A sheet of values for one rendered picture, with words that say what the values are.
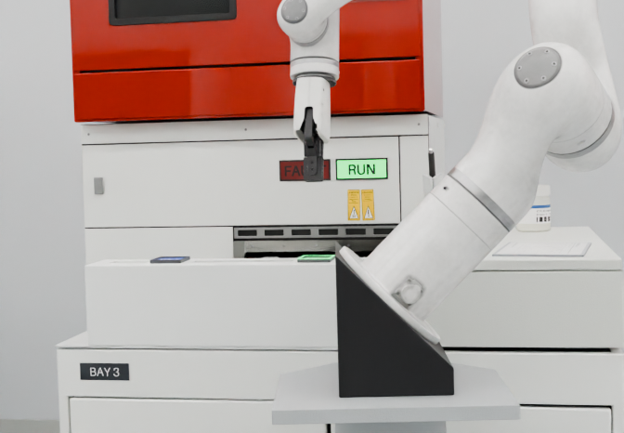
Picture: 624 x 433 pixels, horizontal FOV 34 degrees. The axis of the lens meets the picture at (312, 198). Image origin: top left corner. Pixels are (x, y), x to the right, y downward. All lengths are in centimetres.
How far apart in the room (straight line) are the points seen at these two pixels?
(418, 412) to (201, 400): 56
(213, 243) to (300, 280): 71
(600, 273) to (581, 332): 10
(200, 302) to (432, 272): 50
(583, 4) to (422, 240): 42
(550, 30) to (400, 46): 77
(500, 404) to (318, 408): 23
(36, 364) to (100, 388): 243
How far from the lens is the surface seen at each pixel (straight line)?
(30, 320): 426
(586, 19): 156
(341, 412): 135
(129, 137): 246
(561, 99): 139
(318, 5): 170
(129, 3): 243
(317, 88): 173
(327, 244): 234
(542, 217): 219
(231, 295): 176
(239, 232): 239
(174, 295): 179
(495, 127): 144
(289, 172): 235
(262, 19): 233
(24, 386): 433
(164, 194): 243
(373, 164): 232
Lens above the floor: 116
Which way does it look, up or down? 3 degrees down
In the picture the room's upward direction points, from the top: 2 degrees counter-clockwise
